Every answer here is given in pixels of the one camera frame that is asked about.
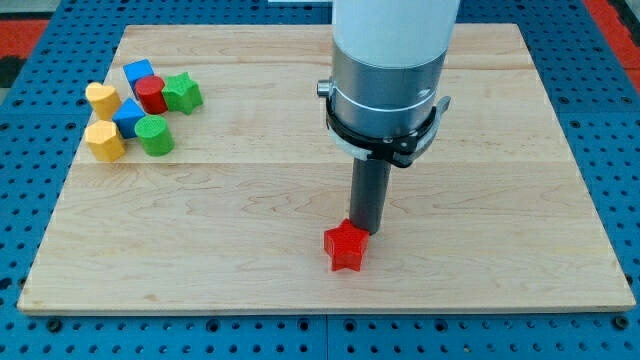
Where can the red star block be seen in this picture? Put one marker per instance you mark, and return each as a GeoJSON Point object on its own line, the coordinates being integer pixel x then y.
{"type": "Point", "coordinates": [346, 245]}

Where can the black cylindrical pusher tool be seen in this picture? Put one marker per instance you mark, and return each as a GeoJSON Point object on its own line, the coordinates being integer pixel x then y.
{"type": "Point", "coordinates": [368, 193]}

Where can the blue cube block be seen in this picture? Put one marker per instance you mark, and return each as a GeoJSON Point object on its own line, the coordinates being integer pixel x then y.
{"type": "Point", "coordinates": [137, 70]}

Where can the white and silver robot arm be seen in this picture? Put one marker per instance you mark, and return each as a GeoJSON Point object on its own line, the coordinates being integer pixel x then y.
{"type": "Point", "coordinates": [387, 61]}

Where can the yellow hexagon block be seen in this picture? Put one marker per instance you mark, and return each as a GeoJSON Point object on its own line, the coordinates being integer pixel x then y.
{"type": "Point", "coordinates": [105, 141]}

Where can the green cylinder block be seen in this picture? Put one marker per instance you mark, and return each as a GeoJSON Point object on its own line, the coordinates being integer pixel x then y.
{"type": "Point", "coordinates": [154, 135]}

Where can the yellow heart block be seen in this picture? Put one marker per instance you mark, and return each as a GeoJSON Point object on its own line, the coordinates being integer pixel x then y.
{"type": "Point", "coordinates": [104, 99]}

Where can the green star block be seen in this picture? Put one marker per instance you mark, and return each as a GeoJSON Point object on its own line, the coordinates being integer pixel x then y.
{"type": "Point", "coordinates": [181, 93]}

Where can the blue triangle block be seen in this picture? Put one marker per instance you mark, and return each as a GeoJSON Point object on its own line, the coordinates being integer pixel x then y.
{"type": "Point", "coordinates": [126, 118]}

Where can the red cylinder block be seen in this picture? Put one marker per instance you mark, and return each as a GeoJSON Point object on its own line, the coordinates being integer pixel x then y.
{"type": "Point", "coordinates": [149, 92]}

